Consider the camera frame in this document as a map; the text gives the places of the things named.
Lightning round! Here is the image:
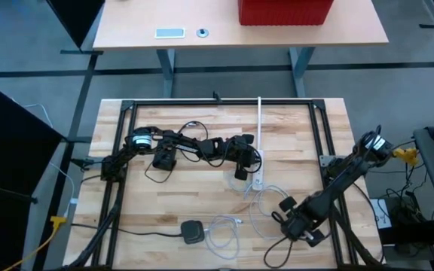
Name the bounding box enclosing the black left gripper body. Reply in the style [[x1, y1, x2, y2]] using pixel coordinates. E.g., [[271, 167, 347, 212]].
[[224, 134, 255, 181]]

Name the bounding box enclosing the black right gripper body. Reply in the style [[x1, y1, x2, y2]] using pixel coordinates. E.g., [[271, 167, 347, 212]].
[[280, 196, 326, 248]]

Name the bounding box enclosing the white power strip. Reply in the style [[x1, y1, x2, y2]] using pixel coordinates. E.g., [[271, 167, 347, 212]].
[[252, 96, 266, 191]]

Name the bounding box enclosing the thin white USB cable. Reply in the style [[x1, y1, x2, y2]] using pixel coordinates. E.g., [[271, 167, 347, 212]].
[[247, 184, 292, 241], [227, 168, 258, 199]]

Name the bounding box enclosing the white braided USB cable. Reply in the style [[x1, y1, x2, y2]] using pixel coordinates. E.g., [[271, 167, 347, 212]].
[[203, 215, 243, 261]]

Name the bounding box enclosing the small black USB charger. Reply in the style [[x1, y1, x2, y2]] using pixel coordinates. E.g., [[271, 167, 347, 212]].
[[156, 148, 176, 161]]

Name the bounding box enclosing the grey pyramid power hub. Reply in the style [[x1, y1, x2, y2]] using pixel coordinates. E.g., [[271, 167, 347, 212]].
[[144, 148, 178, 184]]

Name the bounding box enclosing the black tower power strip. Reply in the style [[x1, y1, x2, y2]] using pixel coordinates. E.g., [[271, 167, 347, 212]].
[[71, 219, 206, 245]]

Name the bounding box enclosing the white outlet box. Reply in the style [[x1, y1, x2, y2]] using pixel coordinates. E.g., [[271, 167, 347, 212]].
[[368, 197, 393, 230]]

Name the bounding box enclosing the light wooden desk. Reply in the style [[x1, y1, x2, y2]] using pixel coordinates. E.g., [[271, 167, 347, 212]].
[[92, 0, 390, 99]]

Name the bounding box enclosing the yellow plug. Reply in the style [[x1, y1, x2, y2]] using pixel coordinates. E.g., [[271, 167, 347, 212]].
[[393, 147, 420, 166]]

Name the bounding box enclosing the red plastic bin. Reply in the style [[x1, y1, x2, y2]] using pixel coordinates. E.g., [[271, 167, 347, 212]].
[[237, 0, 335, 27]]

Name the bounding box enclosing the large black partition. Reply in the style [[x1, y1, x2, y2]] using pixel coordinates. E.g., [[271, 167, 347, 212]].
[[0, 77, 67, 271]]

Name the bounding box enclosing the white floor cable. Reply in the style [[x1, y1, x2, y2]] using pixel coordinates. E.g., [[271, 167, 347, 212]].
[[48, 160, 79, 220]]

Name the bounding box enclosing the yellow extension cable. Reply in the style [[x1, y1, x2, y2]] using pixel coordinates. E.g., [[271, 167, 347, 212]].
[[5, 215, 69, 271]]

